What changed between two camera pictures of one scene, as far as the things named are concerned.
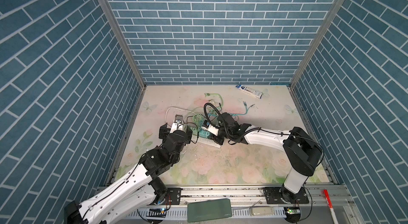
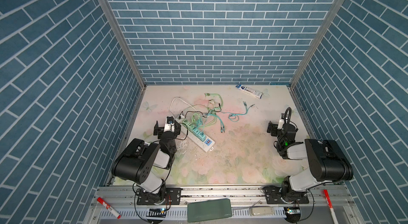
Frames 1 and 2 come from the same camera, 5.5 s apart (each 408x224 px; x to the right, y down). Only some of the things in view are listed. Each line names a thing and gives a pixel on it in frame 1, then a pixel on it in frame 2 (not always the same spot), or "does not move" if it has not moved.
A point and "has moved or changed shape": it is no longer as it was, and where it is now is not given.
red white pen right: (330, 205) does not move
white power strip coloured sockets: (205, 136) has moved or changed shape
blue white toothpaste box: (249, 91) does not move
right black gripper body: (223, 134) → (275, 132)
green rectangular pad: (209, 210) does not move
